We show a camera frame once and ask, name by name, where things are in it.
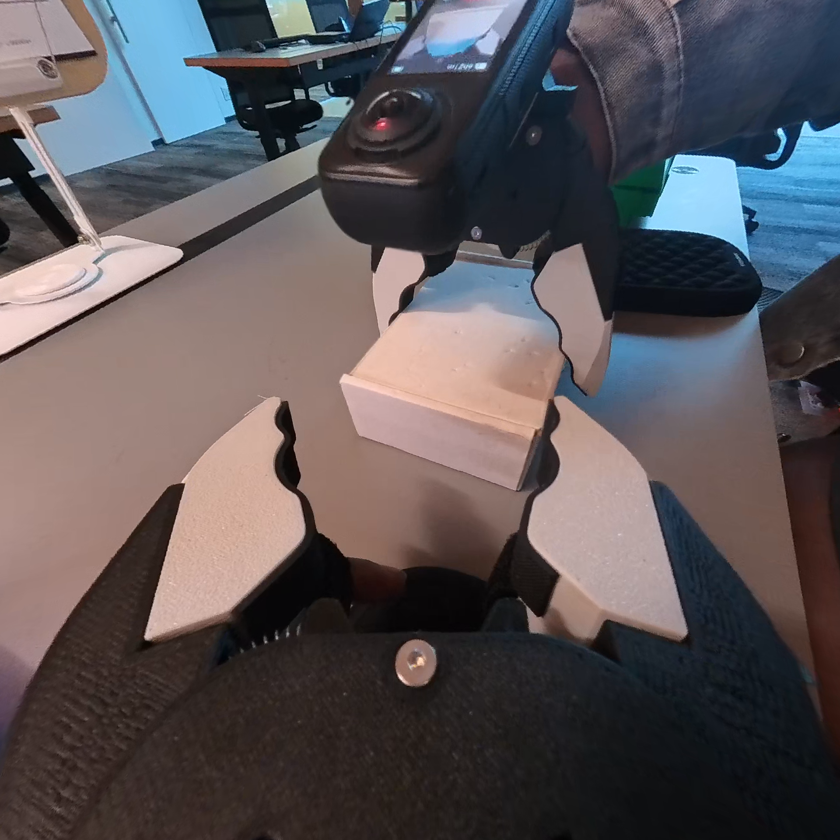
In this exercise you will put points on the black wrist rest pad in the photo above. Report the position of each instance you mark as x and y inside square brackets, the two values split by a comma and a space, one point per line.
[682, 269]

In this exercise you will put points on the person's grey jacket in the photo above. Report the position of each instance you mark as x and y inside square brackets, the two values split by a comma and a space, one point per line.
[800, 308]

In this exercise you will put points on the black office chair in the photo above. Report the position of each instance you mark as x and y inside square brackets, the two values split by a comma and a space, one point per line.
[275, 111]
[761, 154]

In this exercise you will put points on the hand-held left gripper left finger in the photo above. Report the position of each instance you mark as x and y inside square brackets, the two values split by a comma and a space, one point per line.
[229, 525]

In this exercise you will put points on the wooden top office desk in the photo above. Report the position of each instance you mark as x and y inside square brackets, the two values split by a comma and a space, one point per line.
[275, 58]

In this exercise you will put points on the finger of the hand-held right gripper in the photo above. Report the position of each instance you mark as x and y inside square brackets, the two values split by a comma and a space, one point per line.
[581, 315]
[390, 282]

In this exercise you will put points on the white office desk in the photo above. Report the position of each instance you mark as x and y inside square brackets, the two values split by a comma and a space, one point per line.
[702, 190]

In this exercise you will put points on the white cardboard mailer box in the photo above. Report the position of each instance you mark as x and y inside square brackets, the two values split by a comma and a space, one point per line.
[459, 341]

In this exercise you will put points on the instruction sheet on stand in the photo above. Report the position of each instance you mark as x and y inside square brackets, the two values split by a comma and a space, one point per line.
[98, 59]

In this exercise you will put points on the white stand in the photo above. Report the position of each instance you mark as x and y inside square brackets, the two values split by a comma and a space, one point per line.
[98, 269]

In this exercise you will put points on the person's right forearm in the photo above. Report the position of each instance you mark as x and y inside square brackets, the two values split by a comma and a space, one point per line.
[689, 79]

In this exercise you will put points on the printed instruction sheet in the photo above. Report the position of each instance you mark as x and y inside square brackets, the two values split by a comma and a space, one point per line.
[33, 39]

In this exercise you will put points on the dark laptop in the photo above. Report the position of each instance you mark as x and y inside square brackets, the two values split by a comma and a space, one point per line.
[367, 19]

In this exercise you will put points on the person's left hand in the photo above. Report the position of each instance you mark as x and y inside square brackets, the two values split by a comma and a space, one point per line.
[377, 581]

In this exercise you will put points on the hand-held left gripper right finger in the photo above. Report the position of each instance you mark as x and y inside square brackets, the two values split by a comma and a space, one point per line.
[604, 525]

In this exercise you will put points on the green plastic bin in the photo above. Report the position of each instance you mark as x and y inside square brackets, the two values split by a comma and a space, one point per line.
[640, 193]

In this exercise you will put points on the grey desk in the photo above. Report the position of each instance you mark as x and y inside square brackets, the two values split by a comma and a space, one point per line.
[197, 315]

